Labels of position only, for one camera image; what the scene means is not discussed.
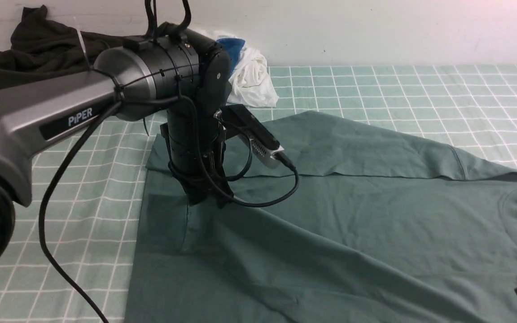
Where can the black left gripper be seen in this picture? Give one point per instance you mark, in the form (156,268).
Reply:
(195,145)

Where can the green long-sleeved shirt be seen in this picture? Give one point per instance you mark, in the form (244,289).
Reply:
(384,228)

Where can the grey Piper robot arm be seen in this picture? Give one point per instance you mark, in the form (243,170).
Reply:
(43,127)

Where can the white crumpled garment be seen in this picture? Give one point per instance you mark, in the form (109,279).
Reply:
(251,82)

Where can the blue crumpled garment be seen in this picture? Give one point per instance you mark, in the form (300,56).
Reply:
(234,48)

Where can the green checkered tablecloth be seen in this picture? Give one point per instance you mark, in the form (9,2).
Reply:
(397,98)

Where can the dark olive crumpled garment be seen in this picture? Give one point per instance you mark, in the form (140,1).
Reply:
(44,49)

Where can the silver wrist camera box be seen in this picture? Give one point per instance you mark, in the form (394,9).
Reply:
(256,134)

